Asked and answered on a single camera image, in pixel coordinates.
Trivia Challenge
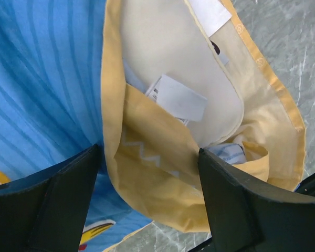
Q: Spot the blue and yellow pillowcase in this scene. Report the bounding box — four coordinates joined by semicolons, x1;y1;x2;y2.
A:
0;1;305;251

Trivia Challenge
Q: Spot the cream pillow with bear print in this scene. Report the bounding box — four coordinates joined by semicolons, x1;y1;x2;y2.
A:
120;1;244;146

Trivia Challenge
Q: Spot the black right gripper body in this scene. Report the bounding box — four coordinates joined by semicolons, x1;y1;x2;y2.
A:
295;173;315;197

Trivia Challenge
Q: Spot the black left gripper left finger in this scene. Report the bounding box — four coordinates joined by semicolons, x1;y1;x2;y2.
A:
0;144;99;251

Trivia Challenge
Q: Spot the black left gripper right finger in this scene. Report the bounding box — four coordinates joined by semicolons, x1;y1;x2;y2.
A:
197;149;315;251

